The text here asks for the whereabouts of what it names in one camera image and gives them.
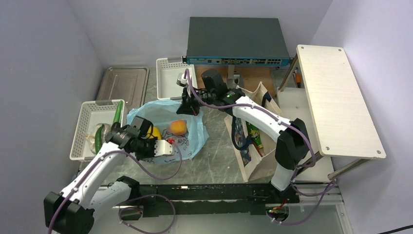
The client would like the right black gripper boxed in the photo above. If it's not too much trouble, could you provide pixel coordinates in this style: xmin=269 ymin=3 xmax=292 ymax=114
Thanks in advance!
xmin=176 ymin=85 xmax=216 ymax=117

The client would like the yellow lemon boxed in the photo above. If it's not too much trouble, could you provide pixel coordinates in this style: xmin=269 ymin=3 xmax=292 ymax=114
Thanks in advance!
xmin=146 ymin=126 xmax=162 ymax=140

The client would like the orange peach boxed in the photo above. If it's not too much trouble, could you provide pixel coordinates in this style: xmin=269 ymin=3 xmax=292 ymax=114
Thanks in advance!
xmin=169 ymin=119 xmax=188 ymax=136

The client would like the light blue plastic grocery bag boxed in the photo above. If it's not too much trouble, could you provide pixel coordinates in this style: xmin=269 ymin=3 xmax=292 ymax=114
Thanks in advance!
xmin=127 ymin=100 xmax=209 ymax=164

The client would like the dark green chili pepper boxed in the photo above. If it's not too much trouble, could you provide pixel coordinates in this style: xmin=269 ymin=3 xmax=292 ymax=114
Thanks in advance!
xmin=94 ymin=124 xmax=104 ymax=154

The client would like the green glass bottle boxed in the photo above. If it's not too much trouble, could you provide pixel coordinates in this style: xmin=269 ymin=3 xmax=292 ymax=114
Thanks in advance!
xmin=245 ymin=121 xmax=263 ymax=150

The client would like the beige canvas tote bag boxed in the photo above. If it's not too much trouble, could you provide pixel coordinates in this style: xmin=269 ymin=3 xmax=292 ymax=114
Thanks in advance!
xmin=224 ymin=82 xmax=291 ymax=183

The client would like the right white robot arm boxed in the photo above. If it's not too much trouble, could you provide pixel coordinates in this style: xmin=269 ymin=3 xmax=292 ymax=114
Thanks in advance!
xmin=176 ymin=69 xmax=315 ymax=202

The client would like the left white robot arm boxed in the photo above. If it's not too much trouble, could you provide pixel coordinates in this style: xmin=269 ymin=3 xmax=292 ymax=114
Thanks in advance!
xmin=43 ymin=117 xmax=156 ymax=234

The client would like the white perforated basket rear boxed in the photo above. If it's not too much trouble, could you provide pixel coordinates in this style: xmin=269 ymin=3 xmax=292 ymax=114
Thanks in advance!
xmin=156 ymin=57 xmax=195 ymax=100

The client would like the white perforated basket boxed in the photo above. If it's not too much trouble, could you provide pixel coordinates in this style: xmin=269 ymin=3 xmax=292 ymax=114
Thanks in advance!
xmin=156 ymin=57 xmax=195 ymax=100
xmin=69 ymin=99 xmax=127 ymax=161

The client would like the metal monitor stand base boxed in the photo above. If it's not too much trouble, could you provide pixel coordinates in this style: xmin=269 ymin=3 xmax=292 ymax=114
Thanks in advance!
xmin=226 ymin=65 xmax=244 ymax=88

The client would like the white perforated basket left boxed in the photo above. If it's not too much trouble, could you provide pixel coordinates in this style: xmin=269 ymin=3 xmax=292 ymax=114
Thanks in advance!
xmin=69 ymin=99 xmax=127 ymax=161

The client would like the metal tray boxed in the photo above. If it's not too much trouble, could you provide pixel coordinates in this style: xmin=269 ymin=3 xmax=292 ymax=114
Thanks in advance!
xmin=96 ymin=66 xmax=150 ymax=110

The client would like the wooden board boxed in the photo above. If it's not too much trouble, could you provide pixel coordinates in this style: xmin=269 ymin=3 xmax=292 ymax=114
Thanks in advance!
xmin=194 ymin=65 xmax=276 ymax=97

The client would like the orange object behind shelf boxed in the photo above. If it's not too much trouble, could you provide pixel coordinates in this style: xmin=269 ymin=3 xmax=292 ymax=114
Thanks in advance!
xmin=295 ymin=73 xmax=301 ymax=88

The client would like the white shelf table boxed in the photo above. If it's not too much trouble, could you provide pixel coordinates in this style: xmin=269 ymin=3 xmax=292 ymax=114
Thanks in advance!
xmin=277 ymin=44 xmax=386 ymax=183

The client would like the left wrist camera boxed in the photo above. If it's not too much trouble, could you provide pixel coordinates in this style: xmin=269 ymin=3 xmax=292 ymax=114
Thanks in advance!
xmin=154 ymin=140 xmax=174 ymax=157

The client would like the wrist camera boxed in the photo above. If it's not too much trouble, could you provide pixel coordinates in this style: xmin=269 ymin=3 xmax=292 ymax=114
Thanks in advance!
xmin=154 ymin=140 xmax=174 ymax=157
xmin=176 ymin=73 xmax=190 ymax=87

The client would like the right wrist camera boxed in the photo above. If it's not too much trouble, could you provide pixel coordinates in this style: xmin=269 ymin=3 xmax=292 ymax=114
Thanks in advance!
xmin=176 ymin=73 xmax=190 ymax=87

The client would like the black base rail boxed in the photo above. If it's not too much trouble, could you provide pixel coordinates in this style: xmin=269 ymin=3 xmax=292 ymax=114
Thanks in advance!
xmin=120 ymin=183 xmax=300 ymax=217

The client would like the network switch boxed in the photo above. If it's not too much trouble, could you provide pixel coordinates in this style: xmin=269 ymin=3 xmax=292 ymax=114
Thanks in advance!
xmin=182 ymin=17 xmax=291 ymax=66

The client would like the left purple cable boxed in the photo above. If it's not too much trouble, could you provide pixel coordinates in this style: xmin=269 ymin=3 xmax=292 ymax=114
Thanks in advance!
xmin=46 ymin=142 xmax=183 ymax=234

